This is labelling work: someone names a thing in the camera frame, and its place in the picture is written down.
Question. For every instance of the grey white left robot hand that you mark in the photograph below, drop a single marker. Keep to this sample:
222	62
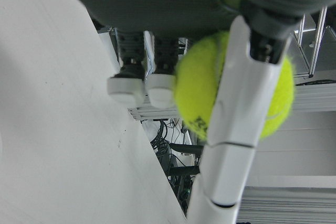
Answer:
162	6

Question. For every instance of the yellow-green tennis ball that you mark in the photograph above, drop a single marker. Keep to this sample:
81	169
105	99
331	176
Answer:
195	85

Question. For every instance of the aluminium table edge rail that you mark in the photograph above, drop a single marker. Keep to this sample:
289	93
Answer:
151	111

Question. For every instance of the aluminium profile frame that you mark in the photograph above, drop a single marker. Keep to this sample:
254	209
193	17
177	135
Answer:
313	48

